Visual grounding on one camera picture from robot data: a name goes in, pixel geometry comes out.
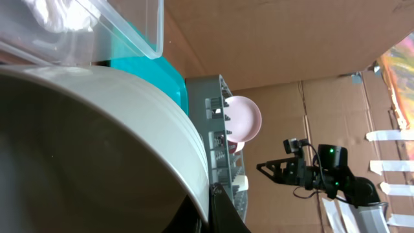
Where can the clear plastic waste bin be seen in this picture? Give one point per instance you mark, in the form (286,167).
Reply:
(81,32)

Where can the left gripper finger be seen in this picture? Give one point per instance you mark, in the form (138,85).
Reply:
(223,217)

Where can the teal serving tray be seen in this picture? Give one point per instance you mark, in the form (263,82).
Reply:
(160,73)

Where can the white paper cup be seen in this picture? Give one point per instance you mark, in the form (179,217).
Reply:
(241,181)

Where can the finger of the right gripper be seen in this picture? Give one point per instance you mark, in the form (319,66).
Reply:
(276,177)
(274,165)

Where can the grey dishwasher rack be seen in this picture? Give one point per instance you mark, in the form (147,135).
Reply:
(207,101)

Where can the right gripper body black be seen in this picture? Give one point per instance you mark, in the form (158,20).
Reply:
(299,174)

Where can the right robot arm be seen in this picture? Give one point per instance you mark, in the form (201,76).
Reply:
(325,169)

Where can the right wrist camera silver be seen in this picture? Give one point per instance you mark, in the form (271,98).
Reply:
(294,145)

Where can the large white plate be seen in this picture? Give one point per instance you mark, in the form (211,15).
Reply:
(245,119)

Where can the grey bowl of rice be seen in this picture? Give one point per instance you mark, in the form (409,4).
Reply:
(94,149)

